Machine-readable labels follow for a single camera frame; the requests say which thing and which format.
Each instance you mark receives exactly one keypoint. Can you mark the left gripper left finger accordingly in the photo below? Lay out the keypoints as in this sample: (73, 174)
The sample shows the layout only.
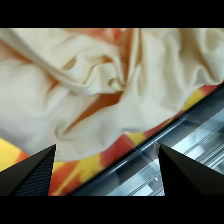
(31, 176)

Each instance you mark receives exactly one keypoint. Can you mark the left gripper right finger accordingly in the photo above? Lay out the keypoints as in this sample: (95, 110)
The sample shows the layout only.
(186, 175)

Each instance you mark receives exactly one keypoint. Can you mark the cream shirt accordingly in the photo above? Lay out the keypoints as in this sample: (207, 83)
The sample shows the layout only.
(100, 86)

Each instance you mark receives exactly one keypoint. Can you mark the silver frame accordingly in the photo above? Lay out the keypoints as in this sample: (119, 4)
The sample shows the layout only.
(196, 140)

